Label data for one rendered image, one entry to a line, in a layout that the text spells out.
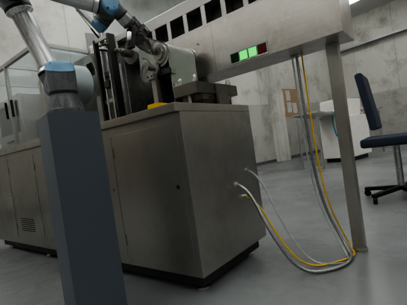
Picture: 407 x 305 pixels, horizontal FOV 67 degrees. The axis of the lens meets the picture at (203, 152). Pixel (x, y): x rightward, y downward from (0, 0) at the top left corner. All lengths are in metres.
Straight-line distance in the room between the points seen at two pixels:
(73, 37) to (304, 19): 4.88
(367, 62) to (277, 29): 9.72
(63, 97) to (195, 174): 0.64
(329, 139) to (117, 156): 5.46
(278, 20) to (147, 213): 1.23
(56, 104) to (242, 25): 1.12
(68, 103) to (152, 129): 0.39
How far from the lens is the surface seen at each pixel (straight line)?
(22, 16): 1.65
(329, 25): 1.74
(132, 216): 1.72
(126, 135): 1.66
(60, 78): 1.41
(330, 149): 6.74
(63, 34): 6.11
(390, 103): 11.14
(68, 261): 1.36
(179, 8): 2.28
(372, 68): 11.41
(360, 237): 1.92
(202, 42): 2.10
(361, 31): 11.71
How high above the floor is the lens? 0.69
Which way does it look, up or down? 1 degrees down
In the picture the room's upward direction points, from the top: 8 degrees counter-clockwise
